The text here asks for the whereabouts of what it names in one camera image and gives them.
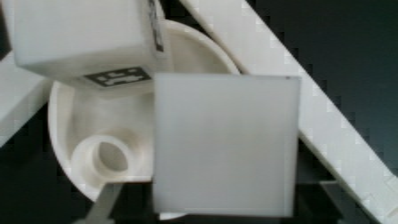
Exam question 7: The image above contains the white right rail block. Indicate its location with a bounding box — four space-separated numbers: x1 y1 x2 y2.
0 53 51 147

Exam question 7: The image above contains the white round stool seat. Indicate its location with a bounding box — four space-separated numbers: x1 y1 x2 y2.
47 21 238 200

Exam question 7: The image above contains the white front rail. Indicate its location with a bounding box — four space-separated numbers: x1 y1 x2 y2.
179 0 398 224

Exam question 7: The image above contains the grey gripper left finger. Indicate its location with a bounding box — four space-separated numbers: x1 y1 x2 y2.
72 183 124 224

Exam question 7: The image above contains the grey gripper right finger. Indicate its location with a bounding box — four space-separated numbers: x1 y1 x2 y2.
294 179 371 224

